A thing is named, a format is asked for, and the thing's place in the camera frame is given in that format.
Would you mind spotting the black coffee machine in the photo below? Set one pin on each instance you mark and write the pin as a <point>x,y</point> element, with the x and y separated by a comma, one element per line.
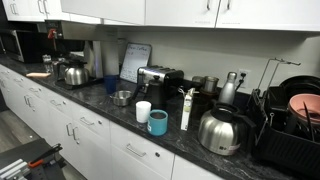
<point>288,154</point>

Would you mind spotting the aluminium extrusion bar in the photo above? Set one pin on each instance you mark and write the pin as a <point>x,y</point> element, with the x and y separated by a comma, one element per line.
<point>13,170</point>

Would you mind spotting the steel tumbler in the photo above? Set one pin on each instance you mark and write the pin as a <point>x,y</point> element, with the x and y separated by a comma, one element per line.
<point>211,84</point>

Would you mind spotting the steel black microwave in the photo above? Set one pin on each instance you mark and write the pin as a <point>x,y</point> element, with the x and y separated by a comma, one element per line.
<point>14,45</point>

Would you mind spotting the pink bowl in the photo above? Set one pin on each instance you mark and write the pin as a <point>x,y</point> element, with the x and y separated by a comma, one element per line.
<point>306,104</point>

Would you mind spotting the steel coffee carafe black lid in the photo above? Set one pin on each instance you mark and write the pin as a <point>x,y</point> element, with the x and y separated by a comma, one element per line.
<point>218,135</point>
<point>76,76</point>

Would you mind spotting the black pan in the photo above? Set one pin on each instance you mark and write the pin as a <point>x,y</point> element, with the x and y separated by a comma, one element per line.
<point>301,81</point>

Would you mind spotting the white wall outlet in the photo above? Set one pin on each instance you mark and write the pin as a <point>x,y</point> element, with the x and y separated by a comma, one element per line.
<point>248,71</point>

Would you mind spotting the white mug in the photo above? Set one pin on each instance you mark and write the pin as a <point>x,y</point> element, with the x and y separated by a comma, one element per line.
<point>143,112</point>

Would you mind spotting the black coffee grinder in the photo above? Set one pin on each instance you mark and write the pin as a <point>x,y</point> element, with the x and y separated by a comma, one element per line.
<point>201,104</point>

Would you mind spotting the steel water bottle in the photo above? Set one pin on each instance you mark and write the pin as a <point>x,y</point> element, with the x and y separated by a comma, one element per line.
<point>228,90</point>

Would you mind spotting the teal mug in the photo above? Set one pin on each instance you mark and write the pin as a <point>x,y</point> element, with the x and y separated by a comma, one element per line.
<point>157,125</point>

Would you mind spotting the steel black toaster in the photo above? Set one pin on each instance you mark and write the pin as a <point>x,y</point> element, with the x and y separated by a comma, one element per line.
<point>166,75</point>

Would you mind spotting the black utensil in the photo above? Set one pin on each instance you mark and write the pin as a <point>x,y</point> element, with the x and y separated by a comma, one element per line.
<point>308,120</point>

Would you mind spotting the white drink carton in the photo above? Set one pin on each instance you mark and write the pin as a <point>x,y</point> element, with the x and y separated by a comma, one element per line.
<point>186,110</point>

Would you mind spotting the white cabinet drawer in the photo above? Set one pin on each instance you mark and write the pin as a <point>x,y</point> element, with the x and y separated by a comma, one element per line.
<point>59,109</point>
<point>34,95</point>
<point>101,129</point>
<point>198,170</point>
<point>121,137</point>

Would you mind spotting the black work table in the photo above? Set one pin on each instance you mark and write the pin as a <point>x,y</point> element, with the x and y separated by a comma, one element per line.
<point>20,151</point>

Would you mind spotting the black orange clamp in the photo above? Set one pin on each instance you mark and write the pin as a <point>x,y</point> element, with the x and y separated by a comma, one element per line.
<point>46,155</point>

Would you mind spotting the small steel bowl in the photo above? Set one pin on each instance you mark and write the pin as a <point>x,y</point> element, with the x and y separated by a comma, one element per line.
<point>121,98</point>

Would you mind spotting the black steel coffee brewer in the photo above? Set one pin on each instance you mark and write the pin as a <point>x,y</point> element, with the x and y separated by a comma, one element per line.
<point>76,30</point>

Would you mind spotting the paper sign in holder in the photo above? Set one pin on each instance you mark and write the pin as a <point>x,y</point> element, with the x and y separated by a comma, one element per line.
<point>135,61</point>

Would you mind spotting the small glass jar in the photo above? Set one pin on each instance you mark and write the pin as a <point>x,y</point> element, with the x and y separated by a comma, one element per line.
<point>47,65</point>

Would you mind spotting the tan flat block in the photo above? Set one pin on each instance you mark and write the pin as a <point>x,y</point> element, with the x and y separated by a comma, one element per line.
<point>37,75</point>

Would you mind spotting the black gooseneck kettle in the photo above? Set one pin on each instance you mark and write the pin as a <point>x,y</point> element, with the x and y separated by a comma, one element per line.
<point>155,96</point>

